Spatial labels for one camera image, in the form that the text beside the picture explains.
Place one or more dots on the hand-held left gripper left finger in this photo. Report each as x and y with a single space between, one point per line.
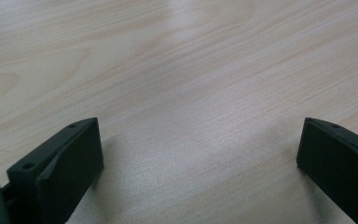
65 174

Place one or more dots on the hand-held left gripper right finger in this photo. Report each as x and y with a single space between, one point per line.
335 165

